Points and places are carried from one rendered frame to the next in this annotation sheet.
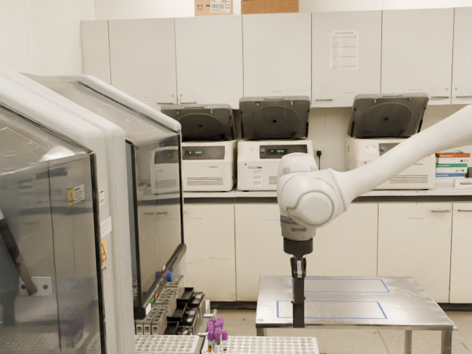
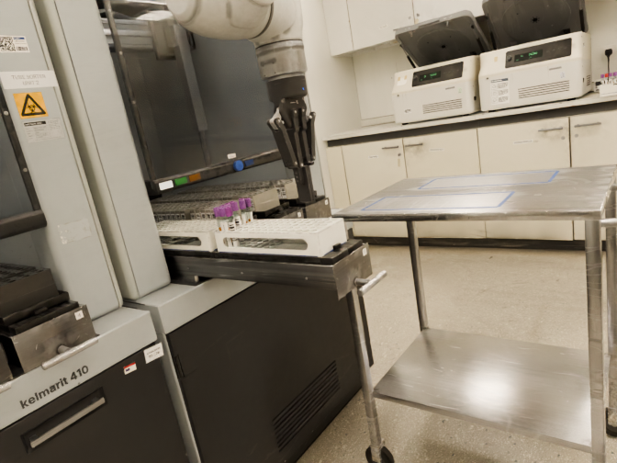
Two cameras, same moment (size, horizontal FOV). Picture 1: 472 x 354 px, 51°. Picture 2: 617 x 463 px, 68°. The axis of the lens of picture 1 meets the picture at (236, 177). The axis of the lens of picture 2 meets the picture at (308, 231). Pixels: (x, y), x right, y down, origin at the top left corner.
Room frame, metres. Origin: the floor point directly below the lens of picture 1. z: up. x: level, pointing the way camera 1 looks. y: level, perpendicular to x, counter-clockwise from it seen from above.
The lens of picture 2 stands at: (0.47, -0.65, 1.08)
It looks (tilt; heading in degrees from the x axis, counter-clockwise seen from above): 14 degrees down; 34
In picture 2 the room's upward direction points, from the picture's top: 10 degrees counter-clockwise
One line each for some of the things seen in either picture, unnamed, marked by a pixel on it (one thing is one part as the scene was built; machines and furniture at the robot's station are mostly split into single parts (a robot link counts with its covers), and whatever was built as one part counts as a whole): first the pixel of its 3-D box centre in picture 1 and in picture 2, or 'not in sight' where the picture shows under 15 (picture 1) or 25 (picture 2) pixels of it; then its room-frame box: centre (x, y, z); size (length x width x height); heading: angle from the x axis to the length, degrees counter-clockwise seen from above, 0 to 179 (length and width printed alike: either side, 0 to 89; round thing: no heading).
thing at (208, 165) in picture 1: (199, 146); (443, 70); (3.86, 0.28, 1.22); 0.62 x 0.56 x 0.64; 174
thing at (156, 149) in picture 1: (83, 178); (162, 73); (1.50, 0.47, 1.28); 0.61 x 0.51 x 0.63; 176
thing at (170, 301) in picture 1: (169, 304); (264, 201); (1.55, 0.23, 0.85); 0.12 x 0.02 x 0.06; 175
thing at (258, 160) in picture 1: (274, 142); (534, 46); (3.82, -0.31, 1.24); 0.62 x 0.56 x 0.69; 176
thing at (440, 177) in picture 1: (445, 176); not in sight; (3.87, -1.66, 0.94); 0.23 x 0.13 x 0.07; 90
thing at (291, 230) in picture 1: (298, 226); (282, 62); (1.22, -0.15, 1.18); 0.09 x 0.09 x 0.06
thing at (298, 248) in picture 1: (298, 254); (289, 103); (1.22, -0.15, 1.11); 0.08 x 0.07 x 0.09; 176
